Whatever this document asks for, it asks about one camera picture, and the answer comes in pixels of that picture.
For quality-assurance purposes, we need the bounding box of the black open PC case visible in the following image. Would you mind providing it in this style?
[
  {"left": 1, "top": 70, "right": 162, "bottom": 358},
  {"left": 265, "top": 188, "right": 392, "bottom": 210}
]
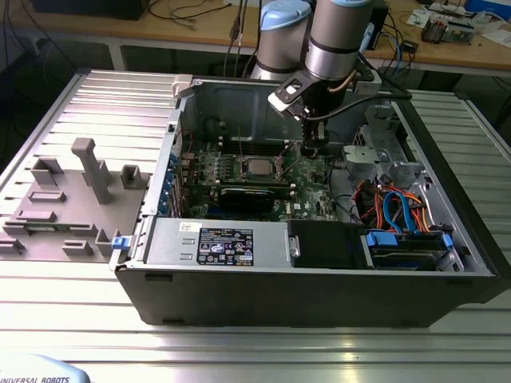
[{"left": 108, "top": 74, "right": 511, "bottom": 329}]

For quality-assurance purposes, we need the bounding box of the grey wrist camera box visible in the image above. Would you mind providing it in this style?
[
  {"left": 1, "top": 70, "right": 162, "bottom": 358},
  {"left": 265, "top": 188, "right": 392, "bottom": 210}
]
[{"left": 353, "top": 70, "right": 382, "bottom": 96}]

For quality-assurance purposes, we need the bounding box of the white labelled box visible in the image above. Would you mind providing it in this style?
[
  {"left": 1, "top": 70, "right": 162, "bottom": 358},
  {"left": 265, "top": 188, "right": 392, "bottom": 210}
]
[{"left": 358, "top": 63, "right": 379, "bottom": 87}]

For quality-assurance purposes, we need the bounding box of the blue wire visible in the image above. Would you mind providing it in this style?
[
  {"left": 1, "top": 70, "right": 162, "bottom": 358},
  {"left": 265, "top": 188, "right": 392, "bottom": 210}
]
[{"left": 382, "top": 190, "right": 413, "bottom": 235}]

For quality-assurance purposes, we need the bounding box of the black hanging cable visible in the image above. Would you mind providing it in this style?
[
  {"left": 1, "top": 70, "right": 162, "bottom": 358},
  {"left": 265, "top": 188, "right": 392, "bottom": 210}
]
[{"left": 223, "top": 0, "right": 251, "bottom": 79}]

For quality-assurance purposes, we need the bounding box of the grey parts rack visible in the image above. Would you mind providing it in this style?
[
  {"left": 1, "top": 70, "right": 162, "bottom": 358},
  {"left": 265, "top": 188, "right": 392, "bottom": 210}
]
[{"left": 0, "top": 137, "right": 155, "bottom": 264}]

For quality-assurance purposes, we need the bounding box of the metal socket cover frame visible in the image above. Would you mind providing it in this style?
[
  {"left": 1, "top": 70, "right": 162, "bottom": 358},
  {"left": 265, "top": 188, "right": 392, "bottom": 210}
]
[{"left": 276, "top": 140, "right": 301, "bottom": 171}]

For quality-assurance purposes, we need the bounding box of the beige case latch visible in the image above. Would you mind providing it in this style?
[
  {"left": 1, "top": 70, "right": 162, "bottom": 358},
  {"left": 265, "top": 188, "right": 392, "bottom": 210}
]
[{"left": 171, "top": 73, "right": 195, "bottom": 99}]

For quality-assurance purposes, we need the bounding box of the black graphics card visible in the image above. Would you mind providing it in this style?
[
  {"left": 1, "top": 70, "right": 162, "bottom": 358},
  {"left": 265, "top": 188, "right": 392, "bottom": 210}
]
[{"left": 218, "top": 185, "right": 276, "bottom": 215}]

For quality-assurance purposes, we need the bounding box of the wooden desk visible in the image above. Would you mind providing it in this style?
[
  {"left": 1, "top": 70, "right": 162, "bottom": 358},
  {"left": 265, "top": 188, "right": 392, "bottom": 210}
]
[{"left": 23, "top": 0, "right": 511, "bottom": 77}]

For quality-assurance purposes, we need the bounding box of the silver metal drive cage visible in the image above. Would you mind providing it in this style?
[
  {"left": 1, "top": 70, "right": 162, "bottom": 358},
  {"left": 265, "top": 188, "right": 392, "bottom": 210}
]
[{"left": 353, "top": 102, "right": 434, "bottom": 208}]

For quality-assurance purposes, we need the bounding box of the hard disk in blue carrier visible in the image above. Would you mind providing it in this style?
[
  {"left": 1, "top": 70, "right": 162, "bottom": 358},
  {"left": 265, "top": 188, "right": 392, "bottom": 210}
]
[{"left": 363, "top": 229, "right": 454, "bottom": 272}]

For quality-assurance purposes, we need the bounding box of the CPU socket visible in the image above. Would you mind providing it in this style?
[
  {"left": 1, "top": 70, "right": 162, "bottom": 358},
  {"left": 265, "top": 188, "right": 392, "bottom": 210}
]
[{"left": 234, "top": 153, "right": 287, "bottom": 185}]

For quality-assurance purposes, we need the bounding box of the black computer tower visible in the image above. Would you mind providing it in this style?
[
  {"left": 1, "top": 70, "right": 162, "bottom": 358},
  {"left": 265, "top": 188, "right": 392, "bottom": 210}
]
[{"left": 371, "top": 0, "right": 390, "bottom": 51}]

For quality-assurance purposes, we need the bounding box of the green motherboard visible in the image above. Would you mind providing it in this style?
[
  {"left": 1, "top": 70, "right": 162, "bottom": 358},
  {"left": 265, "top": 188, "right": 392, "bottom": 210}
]
[{"left": 178, "top": 139, "right": 347, "bottom": 223}]

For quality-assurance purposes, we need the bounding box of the orange wire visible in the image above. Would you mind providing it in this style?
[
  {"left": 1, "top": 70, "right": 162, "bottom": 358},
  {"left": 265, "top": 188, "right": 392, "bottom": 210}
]
[
  {"left": 361, "top": 187, "right": 386, "bottom": 229},
  {"left": 401, "top": 192, "right": 433, "bottom": 235}
]

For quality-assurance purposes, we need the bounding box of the copper finned cooler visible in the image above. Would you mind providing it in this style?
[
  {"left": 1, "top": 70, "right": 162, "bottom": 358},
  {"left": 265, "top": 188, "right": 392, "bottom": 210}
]
[{"left": 421, "top": 18, "right": 445, "bottom": 44}]

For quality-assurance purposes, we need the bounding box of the grey electronic device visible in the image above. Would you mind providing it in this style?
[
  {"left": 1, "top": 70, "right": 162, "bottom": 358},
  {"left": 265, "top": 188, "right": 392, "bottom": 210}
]
[{"left": 442, "top": 18, "right": 477, "bottom": 45}]

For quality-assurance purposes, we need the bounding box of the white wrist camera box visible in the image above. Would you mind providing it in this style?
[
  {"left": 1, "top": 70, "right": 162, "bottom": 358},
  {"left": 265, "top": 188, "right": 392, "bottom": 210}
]
[{"left": 266, "top": 74, "right": 311, "bottom": 120}]

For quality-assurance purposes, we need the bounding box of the blue cardboard box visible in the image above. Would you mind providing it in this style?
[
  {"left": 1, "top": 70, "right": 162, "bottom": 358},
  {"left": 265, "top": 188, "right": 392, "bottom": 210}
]
[{"left": 465, "top": 0, "right": 511, "bottom": 14}]

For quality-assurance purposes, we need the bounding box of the silver power supply unit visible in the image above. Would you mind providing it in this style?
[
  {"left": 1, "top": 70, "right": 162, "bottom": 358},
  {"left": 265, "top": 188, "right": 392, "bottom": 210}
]
[{"left": 145, "top": 217, "right": 291, "bottom": 269}]

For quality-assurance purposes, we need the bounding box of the large black box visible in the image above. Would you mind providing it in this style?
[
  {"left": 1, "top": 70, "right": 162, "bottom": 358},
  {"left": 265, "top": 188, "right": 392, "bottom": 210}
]
[{"left": 30, "top": 0, "right": 145, "bottom": 22}]

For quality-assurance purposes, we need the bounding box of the silver CPU plate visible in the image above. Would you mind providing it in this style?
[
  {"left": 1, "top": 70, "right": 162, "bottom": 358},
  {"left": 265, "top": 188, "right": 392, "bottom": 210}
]
[{"left": 245, "top": 158, "right": 277, "bottom": 177}]

